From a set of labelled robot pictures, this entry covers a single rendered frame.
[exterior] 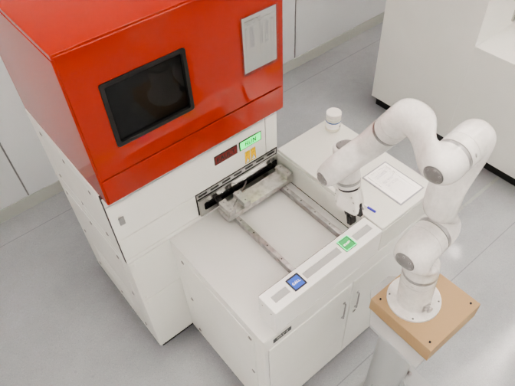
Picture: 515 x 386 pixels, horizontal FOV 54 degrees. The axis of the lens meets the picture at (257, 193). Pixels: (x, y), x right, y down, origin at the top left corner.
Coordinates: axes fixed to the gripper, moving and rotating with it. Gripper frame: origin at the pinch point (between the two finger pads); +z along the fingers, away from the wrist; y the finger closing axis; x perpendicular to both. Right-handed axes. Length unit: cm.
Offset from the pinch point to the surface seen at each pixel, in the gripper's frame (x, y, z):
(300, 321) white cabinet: -28.0, -3.0, 35.2
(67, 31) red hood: -56, -46, -81
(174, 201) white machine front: -39, -59, -2
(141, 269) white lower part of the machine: -61, -65, 24
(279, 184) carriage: 7, -51, 13
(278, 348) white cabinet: -39, -4, 43
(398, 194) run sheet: 33.9, -6.4, 13.7
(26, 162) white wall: -68, -218, 32
